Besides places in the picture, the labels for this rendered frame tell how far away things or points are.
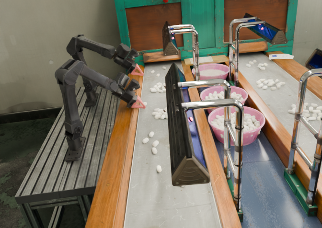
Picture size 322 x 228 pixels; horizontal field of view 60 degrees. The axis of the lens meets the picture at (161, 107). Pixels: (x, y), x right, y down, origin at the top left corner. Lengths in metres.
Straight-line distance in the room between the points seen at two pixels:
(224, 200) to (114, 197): 0.37
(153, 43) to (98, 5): 0.98
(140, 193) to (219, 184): 0.28
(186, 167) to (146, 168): 0.58
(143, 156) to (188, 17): 1.32
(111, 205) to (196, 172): 0.47
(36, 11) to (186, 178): 2.80
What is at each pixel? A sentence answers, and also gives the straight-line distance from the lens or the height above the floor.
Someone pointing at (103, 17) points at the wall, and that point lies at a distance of 3.07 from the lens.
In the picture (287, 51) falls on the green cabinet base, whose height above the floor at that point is 0.75.
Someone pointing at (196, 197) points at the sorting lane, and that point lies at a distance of 1.01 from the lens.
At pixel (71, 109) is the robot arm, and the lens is 1.38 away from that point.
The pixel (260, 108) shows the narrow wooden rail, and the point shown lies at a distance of 1.50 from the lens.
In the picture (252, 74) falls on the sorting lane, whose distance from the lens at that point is 2.02.
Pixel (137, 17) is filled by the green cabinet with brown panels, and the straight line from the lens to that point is 2.24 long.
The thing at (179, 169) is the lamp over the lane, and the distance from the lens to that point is 0.58.
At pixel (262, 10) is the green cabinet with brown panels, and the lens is 2.37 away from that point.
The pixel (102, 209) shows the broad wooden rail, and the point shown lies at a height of 0.76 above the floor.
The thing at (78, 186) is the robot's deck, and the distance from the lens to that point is 1.27.
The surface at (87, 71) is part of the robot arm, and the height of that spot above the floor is 1.05.
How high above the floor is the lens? 1.45
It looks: 26 degrees down
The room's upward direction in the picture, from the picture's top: 6 degrees counter-clockwise
